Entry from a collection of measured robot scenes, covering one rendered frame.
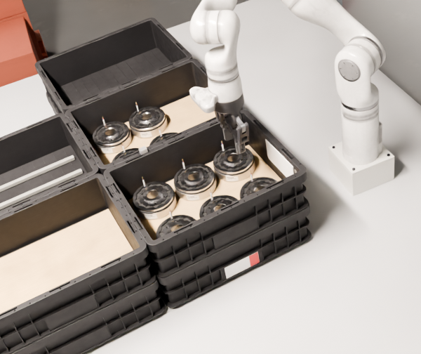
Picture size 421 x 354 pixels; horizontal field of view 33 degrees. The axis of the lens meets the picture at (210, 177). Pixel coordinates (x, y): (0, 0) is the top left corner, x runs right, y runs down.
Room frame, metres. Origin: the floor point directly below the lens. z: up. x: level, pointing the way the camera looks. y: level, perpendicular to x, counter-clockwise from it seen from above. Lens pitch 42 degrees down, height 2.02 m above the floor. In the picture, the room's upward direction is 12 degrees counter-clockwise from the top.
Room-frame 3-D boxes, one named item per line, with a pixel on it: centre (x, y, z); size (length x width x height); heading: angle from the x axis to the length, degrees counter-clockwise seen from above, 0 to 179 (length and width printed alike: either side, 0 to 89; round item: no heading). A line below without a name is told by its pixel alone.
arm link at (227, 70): (1.33, -0.08, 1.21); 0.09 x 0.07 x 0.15; 70
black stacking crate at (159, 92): (1.54, 0.11, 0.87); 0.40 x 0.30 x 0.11; 109
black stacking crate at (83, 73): (1.83, 0.21, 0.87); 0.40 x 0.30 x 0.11; 109
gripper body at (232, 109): (1.33, -0.07, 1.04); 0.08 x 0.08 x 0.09
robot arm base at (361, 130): (1.37, -0.39, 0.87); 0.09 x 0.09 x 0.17; 20
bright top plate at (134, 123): (1.61, 0.14, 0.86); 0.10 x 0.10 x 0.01
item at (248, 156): (1.36, -0.06, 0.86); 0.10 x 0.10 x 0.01
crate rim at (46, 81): (1.83, 0.21, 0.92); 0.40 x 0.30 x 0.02; 109
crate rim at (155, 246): (1.26, 0.02, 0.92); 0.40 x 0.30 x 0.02; 109
